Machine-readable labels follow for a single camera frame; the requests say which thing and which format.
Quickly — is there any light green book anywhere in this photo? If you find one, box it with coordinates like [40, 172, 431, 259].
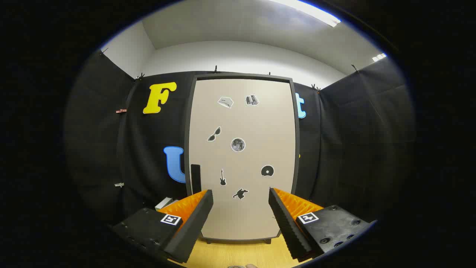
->
[155, 197, 179, 211]

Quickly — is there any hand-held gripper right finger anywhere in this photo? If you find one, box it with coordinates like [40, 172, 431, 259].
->
[268, 187, 377, 262]

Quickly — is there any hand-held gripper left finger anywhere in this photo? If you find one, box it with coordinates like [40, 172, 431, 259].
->
[112, 189, 214, 264]

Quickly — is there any grey cabinet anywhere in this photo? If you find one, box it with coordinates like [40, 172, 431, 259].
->
[184, 73, 301, 244]

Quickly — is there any black backdrop cloth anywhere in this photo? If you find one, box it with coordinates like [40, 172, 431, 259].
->
[63, 48, 416, 231]

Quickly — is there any black door handle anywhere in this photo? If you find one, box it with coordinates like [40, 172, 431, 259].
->
[191, 164, 202, 195]

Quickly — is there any beige cabinet door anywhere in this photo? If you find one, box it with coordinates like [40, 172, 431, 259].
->
[189, 78, 297, 240]

